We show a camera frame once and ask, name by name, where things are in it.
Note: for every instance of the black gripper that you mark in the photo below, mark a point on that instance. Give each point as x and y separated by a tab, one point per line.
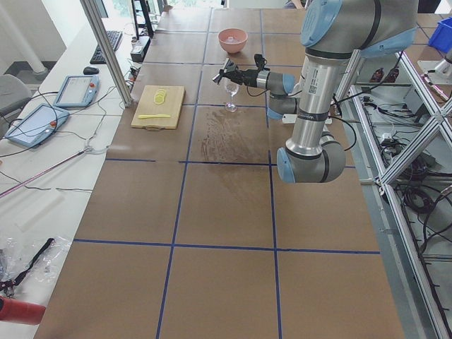
249	76

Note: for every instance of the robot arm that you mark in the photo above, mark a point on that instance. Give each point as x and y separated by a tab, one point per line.
332	30

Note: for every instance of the pink bowl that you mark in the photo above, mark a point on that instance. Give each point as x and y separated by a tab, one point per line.
241	35

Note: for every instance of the front lemon slice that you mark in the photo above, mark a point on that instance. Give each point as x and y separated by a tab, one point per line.
159	101

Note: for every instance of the clear plastic bag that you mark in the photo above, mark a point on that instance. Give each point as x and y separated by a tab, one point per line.
39	260

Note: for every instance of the near blue teach pendant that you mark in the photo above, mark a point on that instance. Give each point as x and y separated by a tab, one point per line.
37	126

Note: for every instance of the clear wine glass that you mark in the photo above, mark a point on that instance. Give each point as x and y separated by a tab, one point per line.
231	91

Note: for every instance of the steel double jigger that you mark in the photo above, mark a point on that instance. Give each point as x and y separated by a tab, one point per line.
228	65

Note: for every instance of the yellow plastic knife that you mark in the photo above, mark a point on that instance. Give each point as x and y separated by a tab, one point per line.
154	116

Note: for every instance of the clear ice cubes pile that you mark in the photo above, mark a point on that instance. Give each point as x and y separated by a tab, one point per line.
231	40

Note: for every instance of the far blue teach pendant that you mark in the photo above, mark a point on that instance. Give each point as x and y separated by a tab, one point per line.
77	91

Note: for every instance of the blue teach pendant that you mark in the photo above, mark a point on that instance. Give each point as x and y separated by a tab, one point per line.
77	91
37	126

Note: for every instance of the black device box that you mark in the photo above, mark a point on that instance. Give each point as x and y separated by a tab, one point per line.
139	48

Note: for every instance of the bamboo cutting board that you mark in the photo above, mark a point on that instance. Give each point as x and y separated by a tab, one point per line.
173	104

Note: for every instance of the grey chair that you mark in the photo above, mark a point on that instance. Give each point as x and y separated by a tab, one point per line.
14	94

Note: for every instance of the black computer mouse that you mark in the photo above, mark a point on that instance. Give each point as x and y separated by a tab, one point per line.
90	70

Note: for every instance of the red fire extinguisher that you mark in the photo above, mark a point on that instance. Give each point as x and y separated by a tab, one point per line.
16	311

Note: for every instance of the blue storage bin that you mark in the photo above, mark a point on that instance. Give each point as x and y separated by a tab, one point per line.
442	37

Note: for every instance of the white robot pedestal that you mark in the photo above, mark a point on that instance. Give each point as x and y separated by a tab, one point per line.
312	95

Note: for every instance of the aluminium frame post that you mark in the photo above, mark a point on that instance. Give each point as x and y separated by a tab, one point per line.
93	15

